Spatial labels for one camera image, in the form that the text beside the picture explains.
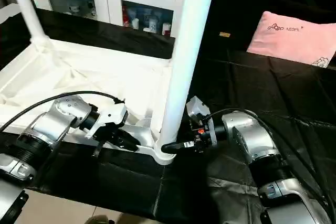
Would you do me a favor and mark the white plastic table top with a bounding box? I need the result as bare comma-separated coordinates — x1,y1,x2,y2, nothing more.
0,37,179,166

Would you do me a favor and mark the white plastic table leg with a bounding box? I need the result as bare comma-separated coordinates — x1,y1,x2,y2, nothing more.
156,0,219,156
4,0,51,52

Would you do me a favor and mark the black work mat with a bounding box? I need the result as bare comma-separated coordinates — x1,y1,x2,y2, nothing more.
0,8,336,222

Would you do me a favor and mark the pink pillow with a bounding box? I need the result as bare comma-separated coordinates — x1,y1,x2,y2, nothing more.
246,10,336,68

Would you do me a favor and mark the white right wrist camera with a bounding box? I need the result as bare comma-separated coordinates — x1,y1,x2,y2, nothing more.
186,96,212,126

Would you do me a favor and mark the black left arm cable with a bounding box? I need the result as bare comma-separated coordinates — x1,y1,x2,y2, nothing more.
0,91,125,131

